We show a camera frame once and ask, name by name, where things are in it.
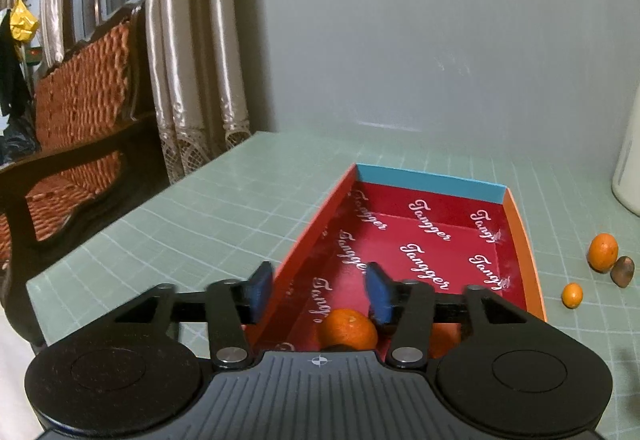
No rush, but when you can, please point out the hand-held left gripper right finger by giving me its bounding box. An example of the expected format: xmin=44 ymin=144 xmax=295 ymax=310
xmin=364 ymin=261 xmax=532 ymax=369

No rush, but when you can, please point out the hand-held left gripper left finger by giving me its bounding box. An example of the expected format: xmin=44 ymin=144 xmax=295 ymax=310
xmin=114 ymin=261 xmax=275 ymax=368

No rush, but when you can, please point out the red cardboard box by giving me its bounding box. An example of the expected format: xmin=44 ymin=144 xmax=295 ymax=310
xmin=243 ymin=163 xmax=548 ymax=361

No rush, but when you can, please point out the small orange kumquat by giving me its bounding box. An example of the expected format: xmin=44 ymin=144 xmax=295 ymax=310
xmin=561 ymin=283 xmax=584 ymax=309

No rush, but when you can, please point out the large orange mandarin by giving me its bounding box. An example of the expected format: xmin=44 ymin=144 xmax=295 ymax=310
xmin=586 ymin=233 xmax=620 ymax=274

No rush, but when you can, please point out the brown chestnut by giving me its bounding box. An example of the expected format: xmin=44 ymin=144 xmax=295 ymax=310
xmin=610 ymin=256 xmax=636 ymax=288

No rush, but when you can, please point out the green cutting mat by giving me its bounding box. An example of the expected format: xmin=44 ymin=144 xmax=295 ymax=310
xmin=25 ymin=130 xmax=640 ymax=440

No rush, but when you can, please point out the wooden bench orange woven cushion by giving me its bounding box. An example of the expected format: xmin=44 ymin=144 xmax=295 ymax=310
xmin=0 ymin=3 xmax=171 ymax=356

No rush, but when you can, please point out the white thermos jug blue lid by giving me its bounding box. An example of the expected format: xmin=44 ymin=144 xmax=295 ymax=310
xmin=612 ymin=85 xmax=640 ymax=217

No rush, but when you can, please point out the black plastic bag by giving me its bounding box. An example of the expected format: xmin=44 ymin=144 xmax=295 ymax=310
xmin=0 ymin=120 xmax=41 ymax=166

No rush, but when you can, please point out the black hanging clothing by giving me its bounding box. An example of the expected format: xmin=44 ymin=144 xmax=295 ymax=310
xmin=0 ymin=10 xmax=33 ymax=118

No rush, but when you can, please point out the yellow bag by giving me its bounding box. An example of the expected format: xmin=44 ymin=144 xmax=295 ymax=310
xmin=10 ymin=0 xmax=41 ymax=44

